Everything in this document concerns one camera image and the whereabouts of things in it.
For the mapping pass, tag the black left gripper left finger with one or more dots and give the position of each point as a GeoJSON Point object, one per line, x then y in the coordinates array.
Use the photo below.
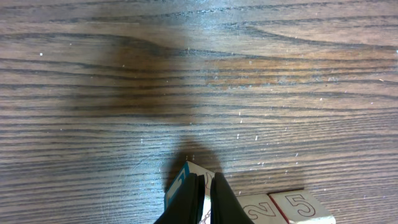
{"type": "Point", "coordinates": [187, 206]}

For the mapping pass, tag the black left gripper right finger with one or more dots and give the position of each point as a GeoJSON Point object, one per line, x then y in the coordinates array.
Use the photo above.
{"type": "Point", "coordinates": [225, 208]}

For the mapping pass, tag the blue L block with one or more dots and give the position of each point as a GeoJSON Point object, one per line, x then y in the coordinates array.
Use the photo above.
{"type": "Point", "coordinates": [260, 209]}

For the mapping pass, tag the blue T block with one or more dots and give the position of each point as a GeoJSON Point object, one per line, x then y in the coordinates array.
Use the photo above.
{"type": "Point", "coordinates": [187, 168]}

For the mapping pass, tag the brown engraved wood block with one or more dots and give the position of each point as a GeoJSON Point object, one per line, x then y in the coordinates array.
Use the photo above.
{"type": "Point", "coordinates": [301, 207]}

